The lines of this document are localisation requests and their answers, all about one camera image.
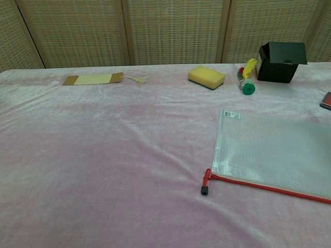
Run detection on gold cream bookmark with tassel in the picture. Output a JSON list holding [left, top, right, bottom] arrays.
[[62, 72, 148, 86]]

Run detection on yellow sponge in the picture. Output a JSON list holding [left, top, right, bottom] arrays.
[[188, 65, 226, 91]]

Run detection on red ink pad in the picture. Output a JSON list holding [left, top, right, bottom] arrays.
[[319, 91, 331, 111]]

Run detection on clear mesh zipper pouch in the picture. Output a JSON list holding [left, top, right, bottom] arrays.
[[200, 108, 331, 205]]

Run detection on pink tablecloth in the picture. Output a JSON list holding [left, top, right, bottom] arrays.
[[0, 61, 331, 248]]

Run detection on feather shuttlecock green base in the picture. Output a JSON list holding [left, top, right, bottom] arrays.
[[237, 58, 259, 96]]

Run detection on woven bamboo folding screen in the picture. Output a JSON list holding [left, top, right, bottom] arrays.
[[0, 0, 331, 73]]

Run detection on black cardboard box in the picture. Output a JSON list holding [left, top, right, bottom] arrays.
[[257, 41, 308, 84]]

